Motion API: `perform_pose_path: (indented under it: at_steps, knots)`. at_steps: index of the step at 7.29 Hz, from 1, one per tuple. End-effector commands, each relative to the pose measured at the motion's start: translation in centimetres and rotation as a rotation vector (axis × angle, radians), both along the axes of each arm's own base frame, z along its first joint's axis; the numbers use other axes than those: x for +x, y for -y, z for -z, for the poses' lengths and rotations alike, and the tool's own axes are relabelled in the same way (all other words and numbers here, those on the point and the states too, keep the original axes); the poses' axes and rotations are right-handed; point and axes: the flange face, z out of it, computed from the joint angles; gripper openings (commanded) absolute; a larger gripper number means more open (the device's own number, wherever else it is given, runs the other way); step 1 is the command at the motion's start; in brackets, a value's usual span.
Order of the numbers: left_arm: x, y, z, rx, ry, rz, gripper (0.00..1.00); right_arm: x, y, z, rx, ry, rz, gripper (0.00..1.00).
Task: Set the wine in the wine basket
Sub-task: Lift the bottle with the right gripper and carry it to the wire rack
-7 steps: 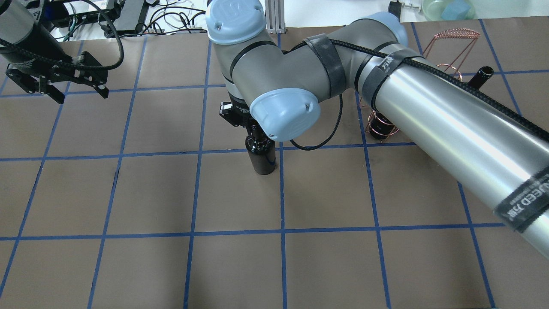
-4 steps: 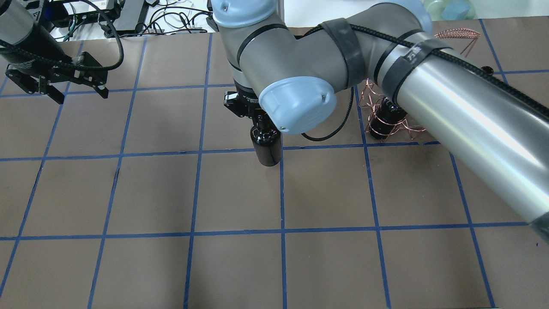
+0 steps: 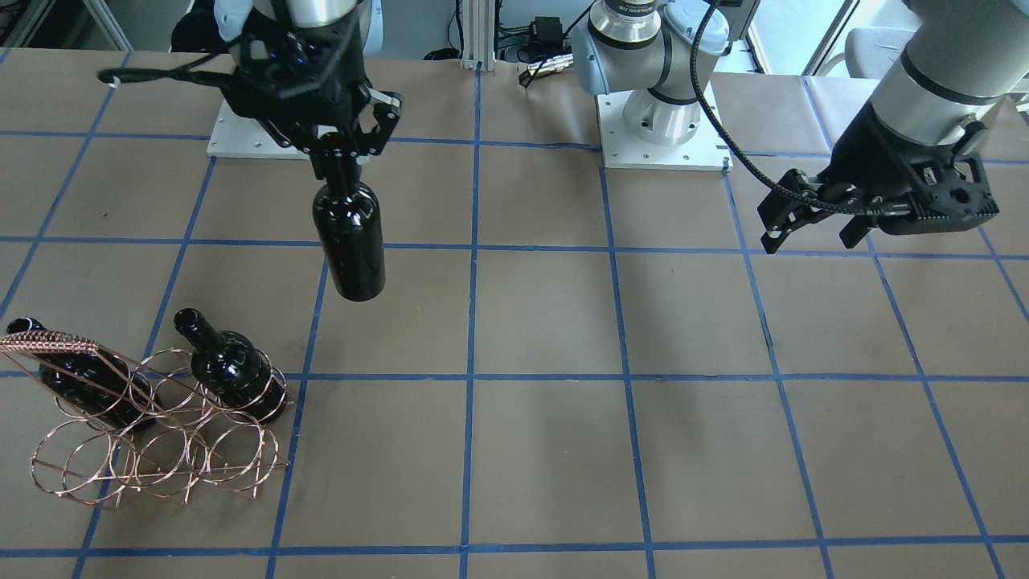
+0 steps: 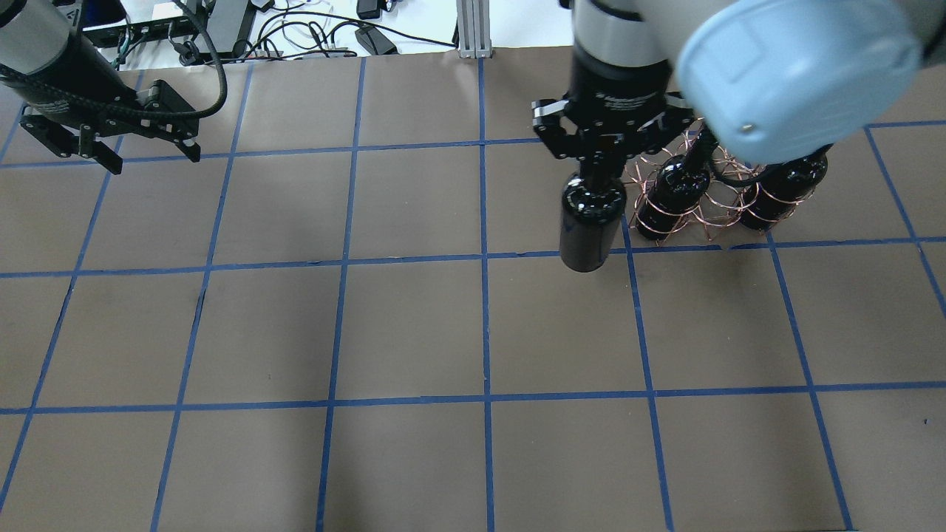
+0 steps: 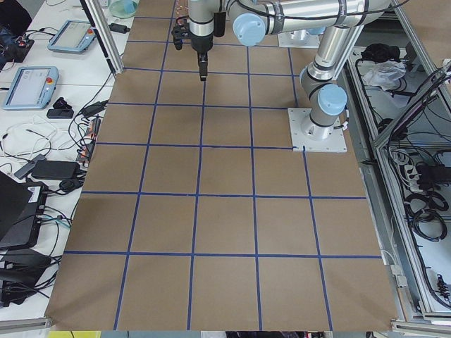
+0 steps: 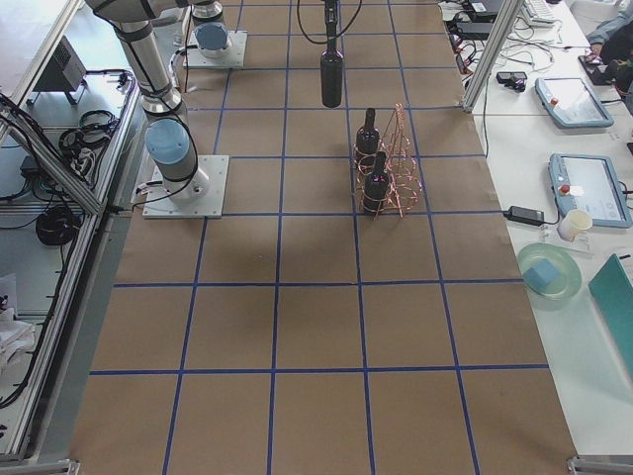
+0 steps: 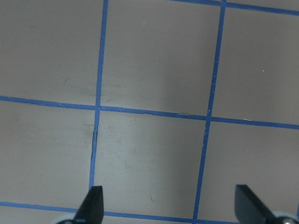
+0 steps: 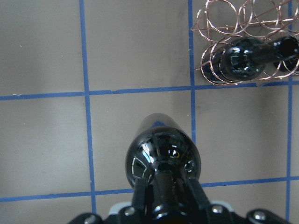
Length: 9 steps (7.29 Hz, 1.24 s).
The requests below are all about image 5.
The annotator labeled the black power adapter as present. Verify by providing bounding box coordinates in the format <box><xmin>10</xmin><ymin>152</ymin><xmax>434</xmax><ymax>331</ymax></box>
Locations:
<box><xmin>31</xmin><ymin>160</ymin><xmax>80</xmax><ymax>180</ymax></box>

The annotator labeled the green bowl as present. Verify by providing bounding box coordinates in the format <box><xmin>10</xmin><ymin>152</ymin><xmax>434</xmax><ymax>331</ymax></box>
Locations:
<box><xmin>109</xmin><ymin>0</ymin><xmax>138</xmax><ymax>19</ymax></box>

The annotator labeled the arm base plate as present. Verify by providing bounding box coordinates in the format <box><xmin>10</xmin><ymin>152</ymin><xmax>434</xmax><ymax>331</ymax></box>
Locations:
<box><xmin>278</xmin><ymin>30</ymin><xmax>320</xmax><ymax>49</ymax></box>
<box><xmin>288</xmin><ymin>108</ymin><xmax>347</xmax><ymax>153</ymax></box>

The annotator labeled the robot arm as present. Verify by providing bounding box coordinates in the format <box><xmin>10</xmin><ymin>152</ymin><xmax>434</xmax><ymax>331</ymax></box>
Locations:
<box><xmin>187</xmin><ymin>0</ymin><xmax>390</xmax><ymax>140</ymax></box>

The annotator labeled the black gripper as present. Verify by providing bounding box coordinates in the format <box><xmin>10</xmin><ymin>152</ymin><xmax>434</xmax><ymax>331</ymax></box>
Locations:
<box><xmin>191</xmin><ymin>12</ymin><xmax>226</xmax><ymax>82</ymax></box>

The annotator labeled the black laptop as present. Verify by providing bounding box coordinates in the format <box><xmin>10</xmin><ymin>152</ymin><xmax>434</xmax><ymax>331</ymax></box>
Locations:
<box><xmin>1</xmin><ymin>173</ymin><xmax>48</xmax><ymax>251</ymax></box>

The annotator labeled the teach pendant far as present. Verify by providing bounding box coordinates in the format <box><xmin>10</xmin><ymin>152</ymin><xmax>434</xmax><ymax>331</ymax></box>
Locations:
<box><xmin>47</xmin><ymin>20</ymin><xmax>96</xmax><ymax>54</ymax></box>

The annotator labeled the teach pendant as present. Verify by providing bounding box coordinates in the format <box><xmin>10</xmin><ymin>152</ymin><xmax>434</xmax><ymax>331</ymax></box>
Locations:
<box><xmin>3</xmin><ymin>66</ymin><xmax>59</xmax><ymax>111</ymax></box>
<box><xmin>47</xmin><ymin>20</ymin><xmax>96</xmax><ymax>54</ymax></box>

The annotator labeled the aluminium frame post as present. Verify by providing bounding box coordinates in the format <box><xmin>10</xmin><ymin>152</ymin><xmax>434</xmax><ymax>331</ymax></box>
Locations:
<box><xmin>80</xmin><ymin>0</ymin><xmax>124</xmax><ymax>75</ymax></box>

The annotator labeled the teach pendant near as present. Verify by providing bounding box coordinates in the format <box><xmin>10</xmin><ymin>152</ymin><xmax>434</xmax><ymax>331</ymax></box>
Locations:
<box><xmin>3</xmin><ymin>66</ymin><xmax>59</xmax><ymax>111</ymax></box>

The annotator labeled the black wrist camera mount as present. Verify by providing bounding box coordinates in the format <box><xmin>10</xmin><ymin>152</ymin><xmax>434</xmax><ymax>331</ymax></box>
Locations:
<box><xmin>171</xmin><ymin>16</ymin><xmax>190</xmax><ymax>51</ymax></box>

